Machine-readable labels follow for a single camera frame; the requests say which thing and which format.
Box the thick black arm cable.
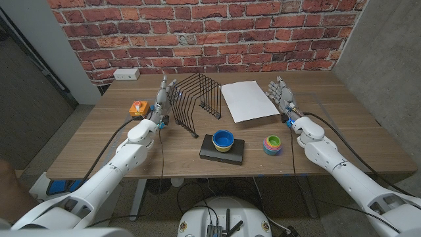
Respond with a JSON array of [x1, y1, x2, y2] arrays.
[[301, 111, 417, 198], [77, 115, 145, 190]]

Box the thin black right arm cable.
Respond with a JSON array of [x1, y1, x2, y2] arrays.
[[289, 126, 401, 234]]

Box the dark grey flat box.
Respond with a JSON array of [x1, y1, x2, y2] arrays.
[[199, 134, 246, 166]]

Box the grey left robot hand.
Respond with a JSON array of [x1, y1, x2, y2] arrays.
[[149, 74, 178, 129]]

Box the rainbow stacked cups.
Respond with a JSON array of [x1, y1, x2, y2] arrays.
[[262, 134, 283, 156]]

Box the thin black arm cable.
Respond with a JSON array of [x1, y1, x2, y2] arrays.
[[289, 126, 401, 234], [87, 126, 165, 228]]

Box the orange emergency stop box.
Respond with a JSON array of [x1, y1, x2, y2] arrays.
[[128, 101, 151, 118]]

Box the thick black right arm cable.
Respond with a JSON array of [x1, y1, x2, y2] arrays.
[[301, 111, 417, 198]]

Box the small grey computer box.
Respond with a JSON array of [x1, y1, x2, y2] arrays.
[[206, 224, 224, 237]]

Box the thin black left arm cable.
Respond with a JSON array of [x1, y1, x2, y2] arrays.
[[87, 126, 165, 228]]

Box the white table leg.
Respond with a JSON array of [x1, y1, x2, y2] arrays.
[[130, 178, 147, 221]]

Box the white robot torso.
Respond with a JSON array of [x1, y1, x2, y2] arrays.
[[176, 196, 273, 237]]

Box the white blue floor device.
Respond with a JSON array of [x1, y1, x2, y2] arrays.
[[29, 171, 87, 202]]

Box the grey table leg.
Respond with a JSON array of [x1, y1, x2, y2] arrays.
[[297, 176, 319, 220]]

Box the yellow plastic cup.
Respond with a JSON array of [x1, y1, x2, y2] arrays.
[[212, 140, 235, 153]]

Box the white file sheet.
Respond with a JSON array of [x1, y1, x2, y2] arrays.
[[220, 80, 280, 124]]

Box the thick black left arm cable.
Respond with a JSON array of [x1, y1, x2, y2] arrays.
[[77, 115, 145, 190]]

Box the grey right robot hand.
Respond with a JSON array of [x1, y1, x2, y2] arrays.
[[265, 76, 303, 122]]

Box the person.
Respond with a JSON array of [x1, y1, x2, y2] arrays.
[[0, 160, 37, 224]]

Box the brick print backdrop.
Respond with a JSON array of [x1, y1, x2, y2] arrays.
[[47, 0, 368, 87]]

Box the blue plastic cup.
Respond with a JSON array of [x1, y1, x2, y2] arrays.
[[212, 130, 235, 148]]

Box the white power outlet strip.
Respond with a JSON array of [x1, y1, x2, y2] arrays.
[[113, 68, 141, 81]]

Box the black wire file holder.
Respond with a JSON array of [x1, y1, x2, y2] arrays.
[[167, 72, 223, 139]]

